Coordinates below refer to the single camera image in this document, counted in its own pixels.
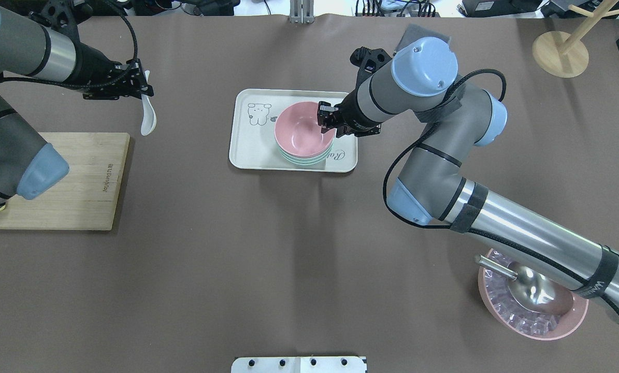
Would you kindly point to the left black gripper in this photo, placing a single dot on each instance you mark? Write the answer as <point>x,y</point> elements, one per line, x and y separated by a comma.
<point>92,65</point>

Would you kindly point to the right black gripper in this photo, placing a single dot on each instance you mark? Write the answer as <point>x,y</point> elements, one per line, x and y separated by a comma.
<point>355,120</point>

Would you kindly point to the small pink bowl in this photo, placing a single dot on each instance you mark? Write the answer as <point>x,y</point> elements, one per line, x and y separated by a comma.
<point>297,131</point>

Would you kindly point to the white plastic spoon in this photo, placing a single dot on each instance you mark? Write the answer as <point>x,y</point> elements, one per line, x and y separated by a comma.
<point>149,118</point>

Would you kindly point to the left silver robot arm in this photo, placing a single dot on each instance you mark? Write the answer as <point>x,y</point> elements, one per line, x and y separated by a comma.
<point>43,50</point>

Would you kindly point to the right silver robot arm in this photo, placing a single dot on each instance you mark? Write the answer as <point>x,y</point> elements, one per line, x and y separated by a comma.
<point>431,191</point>

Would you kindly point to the green bowl stack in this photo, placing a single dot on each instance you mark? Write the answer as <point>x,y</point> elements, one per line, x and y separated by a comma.
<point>305,161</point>

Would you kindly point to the large pink ice bowl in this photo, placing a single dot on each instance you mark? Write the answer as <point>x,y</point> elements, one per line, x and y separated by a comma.
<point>539,326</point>

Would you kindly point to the cream rabbit tray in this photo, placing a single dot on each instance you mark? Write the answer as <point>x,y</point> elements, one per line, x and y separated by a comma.
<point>253,144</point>

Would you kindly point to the grey folded cloth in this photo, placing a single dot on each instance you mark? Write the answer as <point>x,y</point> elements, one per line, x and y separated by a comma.
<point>415,32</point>

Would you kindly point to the bamboo cutting board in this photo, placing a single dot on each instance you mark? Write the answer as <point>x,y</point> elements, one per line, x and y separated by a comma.
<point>86,199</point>

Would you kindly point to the wooden mug tree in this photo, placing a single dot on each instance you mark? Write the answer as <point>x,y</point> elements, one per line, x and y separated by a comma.
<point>564,55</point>

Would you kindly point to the metal ice scoop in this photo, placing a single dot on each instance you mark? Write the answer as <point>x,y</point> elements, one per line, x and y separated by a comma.
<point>531,290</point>

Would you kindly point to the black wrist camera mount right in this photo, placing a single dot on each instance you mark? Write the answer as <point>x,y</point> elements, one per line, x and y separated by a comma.
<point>368,61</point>

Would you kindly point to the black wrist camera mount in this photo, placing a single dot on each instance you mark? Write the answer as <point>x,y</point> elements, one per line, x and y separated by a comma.
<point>368,61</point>
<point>63,16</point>

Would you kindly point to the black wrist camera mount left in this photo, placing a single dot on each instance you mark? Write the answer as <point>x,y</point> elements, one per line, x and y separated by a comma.
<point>63,16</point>

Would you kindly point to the aluminium frame post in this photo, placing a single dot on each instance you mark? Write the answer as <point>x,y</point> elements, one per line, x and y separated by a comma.
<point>302,12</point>

